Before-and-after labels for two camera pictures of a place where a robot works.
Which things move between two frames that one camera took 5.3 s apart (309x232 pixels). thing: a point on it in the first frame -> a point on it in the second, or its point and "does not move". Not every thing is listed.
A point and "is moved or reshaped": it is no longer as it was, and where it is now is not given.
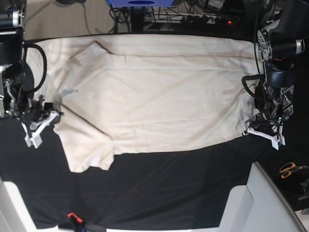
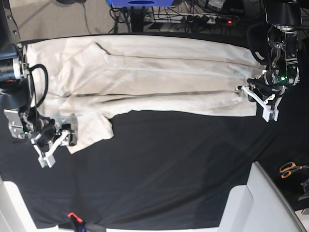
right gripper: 260,123 -> 264,86
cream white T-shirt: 132,92 is moved or reshaped
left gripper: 36,113 -> 50,137
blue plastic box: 141,3 does not move
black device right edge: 306,189 does not move
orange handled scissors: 287,169 does not move
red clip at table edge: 75,217 does not move
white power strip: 181,18 does not move
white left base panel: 15,215 does not move
